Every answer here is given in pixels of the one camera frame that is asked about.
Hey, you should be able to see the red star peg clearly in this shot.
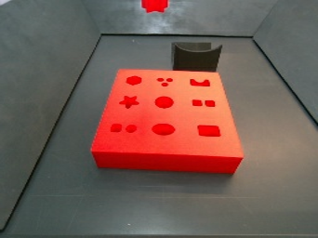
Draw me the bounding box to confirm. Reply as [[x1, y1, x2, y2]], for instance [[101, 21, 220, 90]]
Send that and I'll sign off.
[[142, 0, 169, 13]]

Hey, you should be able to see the red shape sorter block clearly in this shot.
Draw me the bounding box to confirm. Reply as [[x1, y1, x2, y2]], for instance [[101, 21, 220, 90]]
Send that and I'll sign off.
[[91, 69, 244, 174]]

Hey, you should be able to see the black curved holder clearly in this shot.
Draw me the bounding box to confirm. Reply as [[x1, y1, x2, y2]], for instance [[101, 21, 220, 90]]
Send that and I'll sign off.
[[171, 42, 222, 72]]

